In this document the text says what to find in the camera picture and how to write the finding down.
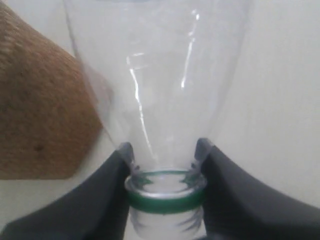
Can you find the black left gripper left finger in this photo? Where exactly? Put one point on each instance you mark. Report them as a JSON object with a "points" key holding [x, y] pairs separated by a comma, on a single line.
{"points": [[97, 209]]}

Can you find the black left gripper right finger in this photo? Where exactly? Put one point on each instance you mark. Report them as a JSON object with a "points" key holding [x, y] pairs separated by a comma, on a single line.
{"points": [[237, 206]]}

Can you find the clear plastic bottle green label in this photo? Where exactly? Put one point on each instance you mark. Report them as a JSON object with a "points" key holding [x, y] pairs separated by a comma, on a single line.
{"points": [[158, 72]]}

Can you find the brown woven wicker basket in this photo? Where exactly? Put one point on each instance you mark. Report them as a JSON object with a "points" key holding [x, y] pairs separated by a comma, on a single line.
{"points": [[47, 119]]}

